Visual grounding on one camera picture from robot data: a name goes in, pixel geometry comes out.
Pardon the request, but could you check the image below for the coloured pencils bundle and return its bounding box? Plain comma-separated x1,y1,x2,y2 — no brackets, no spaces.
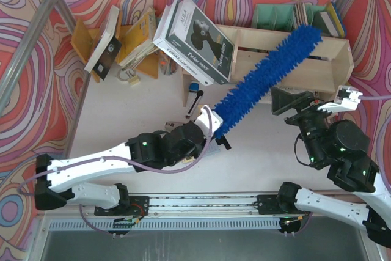
158,51,178,76

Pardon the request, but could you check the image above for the mint green desk organizer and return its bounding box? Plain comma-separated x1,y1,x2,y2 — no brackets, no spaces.
251,4,338,37

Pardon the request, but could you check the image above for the blue and white eraser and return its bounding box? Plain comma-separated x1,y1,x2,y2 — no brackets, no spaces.
189,81,200,93

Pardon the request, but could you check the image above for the black and white marker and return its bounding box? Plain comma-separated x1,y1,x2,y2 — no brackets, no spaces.
185,90,203,119

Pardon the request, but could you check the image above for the light wooden bookshelf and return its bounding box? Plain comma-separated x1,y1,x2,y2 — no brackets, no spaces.
181,24,354,108

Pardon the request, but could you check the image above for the black and white paperback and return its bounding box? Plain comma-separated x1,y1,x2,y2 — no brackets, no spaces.
84,6,122,80

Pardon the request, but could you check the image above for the grey black stapler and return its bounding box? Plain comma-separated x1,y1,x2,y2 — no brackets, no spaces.
164,121,184,131

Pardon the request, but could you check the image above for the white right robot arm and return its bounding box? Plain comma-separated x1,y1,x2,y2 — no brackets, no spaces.
271,86,390,248

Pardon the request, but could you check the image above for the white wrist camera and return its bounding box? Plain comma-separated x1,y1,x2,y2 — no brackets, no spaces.
317,85,363,114
194,105,223,138

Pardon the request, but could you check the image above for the large Twins story book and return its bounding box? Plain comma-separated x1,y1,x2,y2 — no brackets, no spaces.
168,0,234,85

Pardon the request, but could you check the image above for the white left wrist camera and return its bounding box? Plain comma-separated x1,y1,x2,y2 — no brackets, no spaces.
194,105,223,138

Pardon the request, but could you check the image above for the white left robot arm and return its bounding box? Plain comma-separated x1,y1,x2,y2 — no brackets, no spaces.
34,118,222,211

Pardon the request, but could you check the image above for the yellow wooden book stand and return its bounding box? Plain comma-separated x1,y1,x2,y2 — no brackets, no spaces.
71,11,158,82

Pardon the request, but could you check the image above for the yellow book stack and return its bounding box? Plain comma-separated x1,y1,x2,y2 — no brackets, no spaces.
118,7,157,71

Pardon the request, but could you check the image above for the blue bound book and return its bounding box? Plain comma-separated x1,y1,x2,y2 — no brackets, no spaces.
320,2,346,39

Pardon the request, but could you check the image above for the small brass padlock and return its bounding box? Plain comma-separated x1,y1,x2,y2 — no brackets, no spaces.
128,76,140,86

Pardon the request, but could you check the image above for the yellow blue calculator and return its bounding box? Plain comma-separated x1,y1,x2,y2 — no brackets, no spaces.
183,142,221,164

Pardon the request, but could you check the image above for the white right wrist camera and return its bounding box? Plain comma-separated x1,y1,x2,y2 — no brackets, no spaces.
317,85,363,114

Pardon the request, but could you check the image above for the blue microfiber duster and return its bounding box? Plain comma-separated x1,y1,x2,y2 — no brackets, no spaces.
214,25,322,138

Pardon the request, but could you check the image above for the white Choklad book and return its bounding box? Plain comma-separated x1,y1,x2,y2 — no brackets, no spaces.
153,0,214,86

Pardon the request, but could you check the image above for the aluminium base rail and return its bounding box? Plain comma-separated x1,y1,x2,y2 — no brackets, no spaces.
39,193,370,231

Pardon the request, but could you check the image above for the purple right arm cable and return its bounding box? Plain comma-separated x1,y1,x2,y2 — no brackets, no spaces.
359,94,391,194

